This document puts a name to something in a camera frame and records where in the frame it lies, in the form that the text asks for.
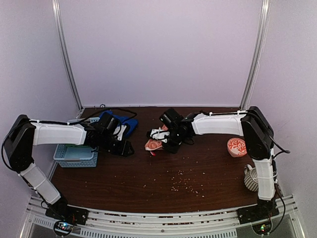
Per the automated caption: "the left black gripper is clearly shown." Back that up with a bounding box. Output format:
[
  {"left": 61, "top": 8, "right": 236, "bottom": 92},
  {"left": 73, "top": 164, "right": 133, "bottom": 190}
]
[{"left": 100, "top": 132, "right": 134, "bottom": 157}]

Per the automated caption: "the orange bunny pattern towel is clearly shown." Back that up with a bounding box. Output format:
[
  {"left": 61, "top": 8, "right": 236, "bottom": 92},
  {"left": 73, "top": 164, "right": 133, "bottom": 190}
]
[{"left": 144, "top": 125, "right": 168, "bottom": 156}]

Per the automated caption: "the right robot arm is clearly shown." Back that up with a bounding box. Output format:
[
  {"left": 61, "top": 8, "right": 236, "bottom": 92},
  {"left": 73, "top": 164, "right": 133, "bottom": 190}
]
[{"left": 151, "top": 106, "right": 280, "bottom": 219}]

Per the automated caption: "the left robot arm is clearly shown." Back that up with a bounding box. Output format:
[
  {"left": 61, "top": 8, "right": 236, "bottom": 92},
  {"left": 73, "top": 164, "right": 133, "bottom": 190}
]
[{"left": 0, "top": 113, "right": 134, "bottom": 220}]

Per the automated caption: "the blue towel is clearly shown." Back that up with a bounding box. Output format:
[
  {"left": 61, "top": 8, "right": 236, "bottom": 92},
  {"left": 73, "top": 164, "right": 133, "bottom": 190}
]
[{"left": 99, "top": 110, "right": 139, "bottom": 138}]

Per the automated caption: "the light blue plastic basket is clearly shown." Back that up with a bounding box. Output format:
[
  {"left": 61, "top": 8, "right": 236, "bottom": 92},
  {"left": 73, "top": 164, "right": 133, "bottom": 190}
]
[{"left": 53, "top": 144, "right": 98, "bottom": 168}]

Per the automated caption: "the orange white patterned bowl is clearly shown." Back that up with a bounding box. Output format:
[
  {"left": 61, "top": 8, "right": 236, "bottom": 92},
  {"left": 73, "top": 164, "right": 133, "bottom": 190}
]
[{"left": 227, "top": 138, "right": 247, "bottom": 158}]

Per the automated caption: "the grey striped mug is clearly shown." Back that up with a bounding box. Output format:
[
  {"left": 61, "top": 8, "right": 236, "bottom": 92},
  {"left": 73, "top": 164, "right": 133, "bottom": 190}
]
[{"left": 244, "top": 164, "right": 259, "bottom": 192}]

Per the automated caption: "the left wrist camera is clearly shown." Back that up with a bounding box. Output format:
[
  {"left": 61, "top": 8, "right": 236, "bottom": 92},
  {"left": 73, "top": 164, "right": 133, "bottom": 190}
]
[{"left": 113, "top": 125, "right": 130, "bottom": 141}]

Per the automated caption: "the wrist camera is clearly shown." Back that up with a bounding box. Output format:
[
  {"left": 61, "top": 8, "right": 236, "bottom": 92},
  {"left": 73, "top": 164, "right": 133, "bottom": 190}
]
[
  {"left": 147, "top": 128, "right": 170, "bottom": 143},
  {"left": 113, "top": 125, "right": 130, "bottom": 141}
]

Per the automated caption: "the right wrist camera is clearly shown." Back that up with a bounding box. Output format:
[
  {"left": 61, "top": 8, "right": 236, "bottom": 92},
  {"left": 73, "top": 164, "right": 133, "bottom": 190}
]
[{"left": 147, "top": 128, "right": 170, "bottom": 143}]

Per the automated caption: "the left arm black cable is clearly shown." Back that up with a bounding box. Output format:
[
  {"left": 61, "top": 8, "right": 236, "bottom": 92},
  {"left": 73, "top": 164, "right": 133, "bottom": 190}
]
[{"left": 66, "top": 108, "right": 138, "bottom": 124}]

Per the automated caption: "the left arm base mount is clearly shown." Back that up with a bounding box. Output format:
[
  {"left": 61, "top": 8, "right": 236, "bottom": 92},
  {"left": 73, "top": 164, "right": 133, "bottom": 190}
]
[{"left": 45, "top": 206, "right": 89, "bottom": 237}]

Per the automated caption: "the front aluminium rail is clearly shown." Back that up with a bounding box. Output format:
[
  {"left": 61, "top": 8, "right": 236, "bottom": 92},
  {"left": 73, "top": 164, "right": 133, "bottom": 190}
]
[{"left": 18, "top": 195, "right": 305, "bottom": 238}]

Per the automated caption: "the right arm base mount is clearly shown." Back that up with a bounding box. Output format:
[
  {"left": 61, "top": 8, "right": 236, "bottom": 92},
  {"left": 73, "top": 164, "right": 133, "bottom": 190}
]
[{"left": 237, "top": 205, "right": 279, "bottom": 236}]

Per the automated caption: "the left aluminium frame post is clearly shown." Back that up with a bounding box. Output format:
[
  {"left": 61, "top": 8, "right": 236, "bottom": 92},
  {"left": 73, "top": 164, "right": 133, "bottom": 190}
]
[{"left": 52, "top": 0, "right": 83, "bottom": 111}]

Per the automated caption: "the aluminium frame post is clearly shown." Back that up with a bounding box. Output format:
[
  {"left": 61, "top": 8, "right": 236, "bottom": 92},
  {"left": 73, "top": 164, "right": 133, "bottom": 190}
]
[
  {"left": 239, "top": 0, "right": 271, "bottom": 110},
  {"left": 52, "top": 0, "right": 83, "bottom": 111}
]

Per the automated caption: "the right aluminium frame post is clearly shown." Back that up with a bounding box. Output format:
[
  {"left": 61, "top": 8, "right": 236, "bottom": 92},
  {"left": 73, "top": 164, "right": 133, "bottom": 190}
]
[{"left": 239, "top": 0, "right": 271, "bottom": 110}]

